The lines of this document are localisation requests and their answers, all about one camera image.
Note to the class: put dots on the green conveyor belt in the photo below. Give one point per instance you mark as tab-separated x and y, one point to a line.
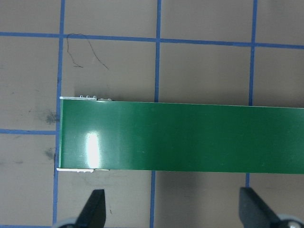
118	135

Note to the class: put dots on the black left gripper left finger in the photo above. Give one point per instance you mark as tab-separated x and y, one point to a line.
93	213

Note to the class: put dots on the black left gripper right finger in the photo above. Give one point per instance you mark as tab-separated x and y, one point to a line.
254	212

